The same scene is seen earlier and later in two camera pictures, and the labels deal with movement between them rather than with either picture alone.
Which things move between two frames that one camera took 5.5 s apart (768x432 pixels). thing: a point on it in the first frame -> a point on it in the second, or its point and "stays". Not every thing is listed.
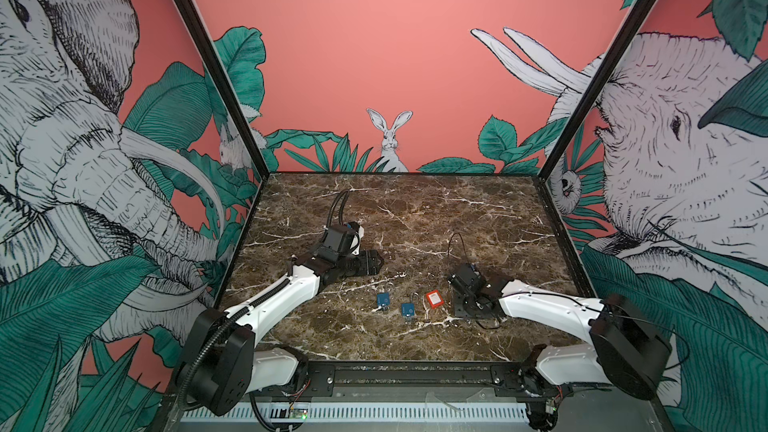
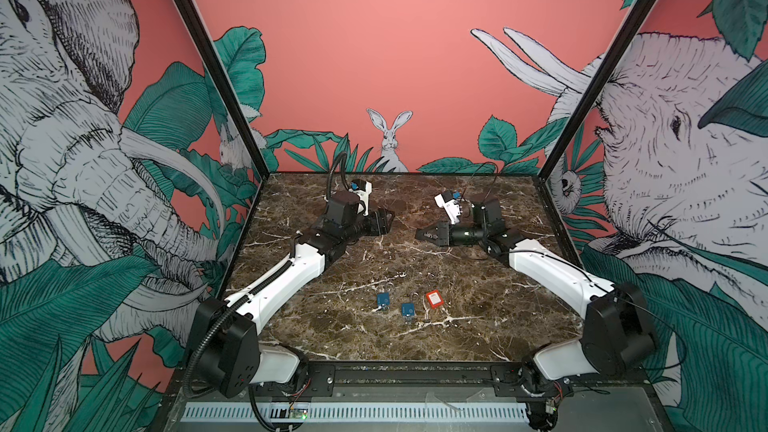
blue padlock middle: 408,309 stays
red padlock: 435,298 stays
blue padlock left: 384,300 stays
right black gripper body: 465,307 -> 464,235
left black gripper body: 359,265 -> 374,225
